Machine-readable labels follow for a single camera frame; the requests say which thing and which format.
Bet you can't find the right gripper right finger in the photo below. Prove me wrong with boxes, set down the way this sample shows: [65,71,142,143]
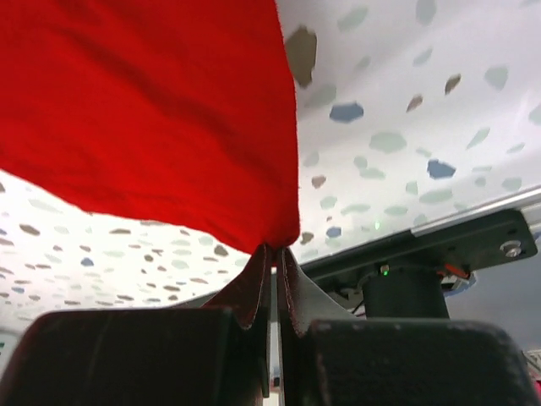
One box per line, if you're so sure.
[276,249,537,405]

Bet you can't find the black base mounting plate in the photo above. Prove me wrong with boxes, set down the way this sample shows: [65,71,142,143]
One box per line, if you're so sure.
[301,209,538,295]

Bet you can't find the red t shirt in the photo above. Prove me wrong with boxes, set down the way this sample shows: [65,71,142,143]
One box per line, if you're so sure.
[1,1,300,253]

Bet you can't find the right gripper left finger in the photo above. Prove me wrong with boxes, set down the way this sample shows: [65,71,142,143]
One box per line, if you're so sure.
[1,244,271,405]

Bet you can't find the aluminium front rail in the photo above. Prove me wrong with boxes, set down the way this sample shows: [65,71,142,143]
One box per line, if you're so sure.
[411,186,541,236]

